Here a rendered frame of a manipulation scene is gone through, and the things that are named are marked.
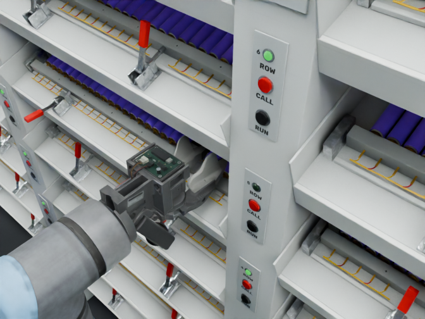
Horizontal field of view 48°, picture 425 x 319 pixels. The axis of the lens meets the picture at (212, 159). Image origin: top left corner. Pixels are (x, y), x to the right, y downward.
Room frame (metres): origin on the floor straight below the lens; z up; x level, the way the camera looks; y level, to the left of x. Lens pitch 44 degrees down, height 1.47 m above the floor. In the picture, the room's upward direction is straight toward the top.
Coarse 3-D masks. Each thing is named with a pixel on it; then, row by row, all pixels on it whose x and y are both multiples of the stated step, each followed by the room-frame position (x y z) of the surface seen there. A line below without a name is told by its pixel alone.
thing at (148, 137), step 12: (36, 60) 0.87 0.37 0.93; (48, 72) 0.83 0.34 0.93; (60, 84) 0.79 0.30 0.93; (72, 84) 0.78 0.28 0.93; (84, 96) 0.75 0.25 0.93; (84, 108) 0.73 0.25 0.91; (96, 108) 0.72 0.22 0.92; (108, 108) 0.71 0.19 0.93; (96, 120) 0.70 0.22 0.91; (120, 120) 0.67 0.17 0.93; (132, 120) 0.67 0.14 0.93; (132, 132) 0.65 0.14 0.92; (144, 132) 0.64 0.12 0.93; (132, 144) 0.63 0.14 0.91; (156, 144) 0.61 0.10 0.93; (168, 144) 0.60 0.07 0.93; (192, 168) 0.55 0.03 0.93
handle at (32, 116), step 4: (56, 100) 0.74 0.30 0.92; (52, 104) 0.74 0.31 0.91; (56, 104) 0.74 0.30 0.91; (44, 108) 0.73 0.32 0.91; (48, 108) 0.73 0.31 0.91; (52, 108) 0.73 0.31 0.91; (36, 112) 0.71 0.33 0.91; (40, 112) 0.71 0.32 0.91; (44, 112) 0.72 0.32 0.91; (28, 116) 0.70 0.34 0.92; (32, 116) 0.70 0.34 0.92; (36, 116) 0.71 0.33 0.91; (28, 120) 0.69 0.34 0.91; (32, 120) 0.70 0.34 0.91
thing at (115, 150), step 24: (24, 48) 0.88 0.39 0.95; (0, 72) 0.83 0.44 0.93; (24, 72) 0.87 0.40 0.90; (24, 96) 0.81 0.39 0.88; (48, 96) 0.79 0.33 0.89; (72, 120) 0.72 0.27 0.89; (96, 144) 0.65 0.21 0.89; (120, 144) 0.65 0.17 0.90; (192, 144) 0.62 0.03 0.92; (120, 168) 0.62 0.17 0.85; (192, 216) 0.49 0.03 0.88; (216, 216) 0.48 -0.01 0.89
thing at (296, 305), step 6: (288, 300) 0.41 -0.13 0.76; (294, 300) 0.43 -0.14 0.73; (300, 300) 0.42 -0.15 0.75; (282, 306) 0.40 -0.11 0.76; (288, 306) 0.42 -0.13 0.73; (294, 306) 0.41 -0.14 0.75; (300, 306) 0.41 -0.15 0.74; (306, 306) 0.41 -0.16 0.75; (276, 312) 0.39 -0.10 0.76; (282, 312) 0.40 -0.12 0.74; (288, 312) 0.40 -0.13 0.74; (294, 312) 0.40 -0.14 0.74; (300, 312) 0.41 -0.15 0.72; (306, 312) 0.41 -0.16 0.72; (312, 312) 0.40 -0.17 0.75; (276, 318) 0.39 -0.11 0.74; (282, 318) 0.40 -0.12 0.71; (288, 318) 0.40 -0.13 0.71; (294, 318) 0.40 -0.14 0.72; (300, 318) 0.40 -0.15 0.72; (306, 318) 0.40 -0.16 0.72; (312, 318) 0.39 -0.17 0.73; (318, 318) 0.39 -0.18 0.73; (324, 318) 0.38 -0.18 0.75
